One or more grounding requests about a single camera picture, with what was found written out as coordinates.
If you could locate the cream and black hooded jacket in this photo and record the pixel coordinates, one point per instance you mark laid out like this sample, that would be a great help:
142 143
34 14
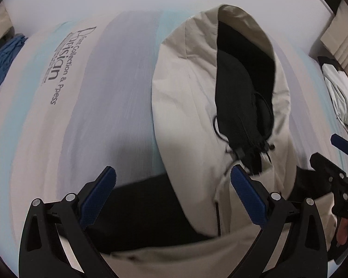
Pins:
200 121

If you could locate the blue crumpled clothes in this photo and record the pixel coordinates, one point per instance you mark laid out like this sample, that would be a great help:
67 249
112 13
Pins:
8 52

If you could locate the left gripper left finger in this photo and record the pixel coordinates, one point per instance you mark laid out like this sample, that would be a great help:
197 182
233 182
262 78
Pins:
53 242

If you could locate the person's right hand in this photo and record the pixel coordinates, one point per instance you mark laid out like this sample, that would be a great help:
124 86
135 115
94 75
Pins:
342 233

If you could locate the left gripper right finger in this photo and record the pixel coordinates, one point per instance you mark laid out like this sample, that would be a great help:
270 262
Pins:
291 242

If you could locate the white printed garment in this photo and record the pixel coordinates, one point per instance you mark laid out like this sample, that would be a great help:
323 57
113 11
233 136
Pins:
337 84

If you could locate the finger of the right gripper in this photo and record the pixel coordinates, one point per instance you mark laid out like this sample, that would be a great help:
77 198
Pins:
340 143
328 170

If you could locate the beige right curtain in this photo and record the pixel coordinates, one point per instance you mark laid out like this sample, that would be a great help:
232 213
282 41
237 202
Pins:
335 38

